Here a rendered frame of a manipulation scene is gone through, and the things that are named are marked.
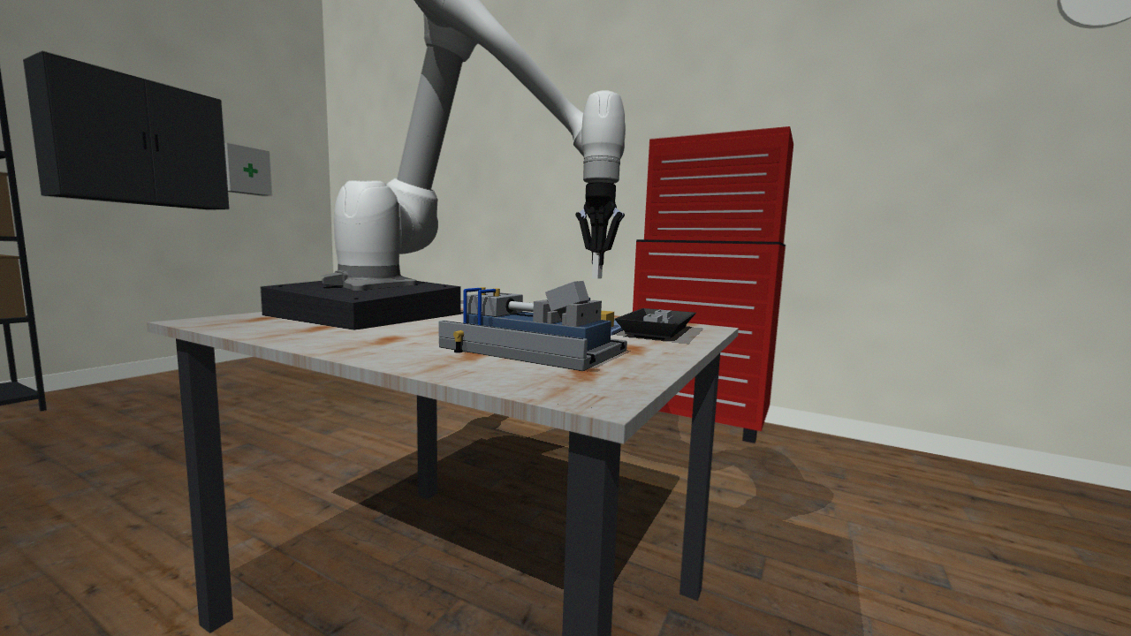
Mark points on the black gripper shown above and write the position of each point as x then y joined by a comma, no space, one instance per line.
599,206

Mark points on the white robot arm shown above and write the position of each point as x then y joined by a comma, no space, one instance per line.
371,228

